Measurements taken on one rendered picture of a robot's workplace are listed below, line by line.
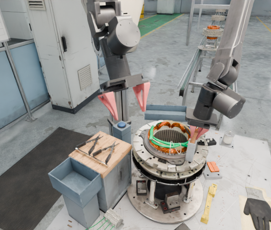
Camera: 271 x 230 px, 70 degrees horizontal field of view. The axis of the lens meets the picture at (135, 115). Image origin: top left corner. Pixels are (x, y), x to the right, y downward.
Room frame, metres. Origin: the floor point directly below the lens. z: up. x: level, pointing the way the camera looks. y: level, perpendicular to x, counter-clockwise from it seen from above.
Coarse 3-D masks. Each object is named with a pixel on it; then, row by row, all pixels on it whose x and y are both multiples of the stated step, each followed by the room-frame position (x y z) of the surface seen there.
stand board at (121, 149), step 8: (96, 136) 0.72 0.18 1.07; (104, 136) 0.72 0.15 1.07; (112, 136) 0.72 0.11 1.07; (88, 144) 0.66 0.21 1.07; (96, 144) 0.66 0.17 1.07; (104, 144) 0.66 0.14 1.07; (120, 144) 0.66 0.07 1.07; (128, 144) 0.66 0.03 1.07; (72, 152) 0.61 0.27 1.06; (104, 152) 0.61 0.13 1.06; (112, 152) 0.61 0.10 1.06; (120, 152) 0.61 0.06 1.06; (80, 160) 0.56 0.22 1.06; (88, 160) 0.56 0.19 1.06; (104, 160) 0.56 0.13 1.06; (112, 160) 0.56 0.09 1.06; (120, 160) 0.58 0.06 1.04; (96, 168) 0.52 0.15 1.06; (104, 168) 0.52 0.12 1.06; (112, 168) 0.54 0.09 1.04; (104, 176) 0.50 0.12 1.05
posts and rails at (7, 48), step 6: (6, 42) 2.42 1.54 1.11; (24, 42) 2.65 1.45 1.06; (30, 42) 2.73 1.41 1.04; (0, 48) 2.33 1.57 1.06; (6, 48) 2.40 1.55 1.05; (12, 60) 2.42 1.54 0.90; (12, 66) 2.39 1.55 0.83; (102, 66) 4.39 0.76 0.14; (18, 78) 2.41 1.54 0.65; (18, 84) 2.39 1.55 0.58; (24, 96) 2.41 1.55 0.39; (24, 102) 2.39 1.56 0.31; (48, 102) 2.76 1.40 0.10; (36, 108) 2.52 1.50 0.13; (30, 114) 2.41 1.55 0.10; (18, 120) 2.22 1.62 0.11; (6, 126) 2.05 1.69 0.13; (0, 132) 1.96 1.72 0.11
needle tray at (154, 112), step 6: (150, 108) 1.02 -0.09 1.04; (156, 108) 1.02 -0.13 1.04; (162, 108) 1.01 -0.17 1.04; (168, 108) 1.01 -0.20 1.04; (174, 108) 1.01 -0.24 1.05; (180, 108) 1.00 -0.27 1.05; (144, 114) 0.92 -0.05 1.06; (150, 114) 0.92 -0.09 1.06; (156, 114) 0.91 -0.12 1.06; (162, 114) 0.91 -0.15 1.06; (168, 114) 0.91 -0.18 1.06; (174, 114) 0.97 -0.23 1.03; (180, 114) 0.97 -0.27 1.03; (174, 120) 0.90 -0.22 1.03; (180, 120) 0.90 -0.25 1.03
